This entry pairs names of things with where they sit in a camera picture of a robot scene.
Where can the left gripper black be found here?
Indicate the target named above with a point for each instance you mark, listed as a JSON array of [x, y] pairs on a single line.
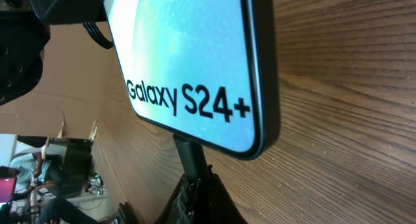
[[65, 12]]

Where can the person in light shirt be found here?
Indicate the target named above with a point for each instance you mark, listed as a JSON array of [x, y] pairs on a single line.
[[27, 165]]

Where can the pink laptop screen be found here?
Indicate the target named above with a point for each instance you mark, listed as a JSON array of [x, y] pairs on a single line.
[[7, 188]]

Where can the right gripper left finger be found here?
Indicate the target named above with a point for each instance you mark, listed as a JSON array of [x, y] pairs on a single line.
[[185, 205]]

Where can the smartphone with blue screen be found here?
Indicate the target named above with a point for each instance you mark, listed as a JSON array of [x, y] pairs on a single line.
[[205, 69]]

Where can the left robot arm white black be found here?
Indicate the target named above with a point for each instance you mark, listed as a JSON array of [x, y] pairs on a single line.
[[25, 31]]

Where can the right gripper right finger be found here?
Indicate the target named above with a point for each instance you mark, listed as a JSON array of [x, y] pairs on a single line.
[[215, 205]]

